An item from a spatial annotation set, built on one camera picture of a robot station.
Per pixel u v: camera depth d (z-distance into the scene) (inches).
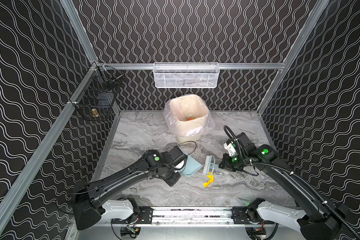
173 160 21.7
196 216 29.9
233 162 24.4
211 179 33.7
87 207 14.9
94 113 32.2
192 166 32.0
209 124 33.9
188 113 40.7
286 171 17.6
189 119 31.3
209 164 32.0
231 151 25.8
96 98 36.5
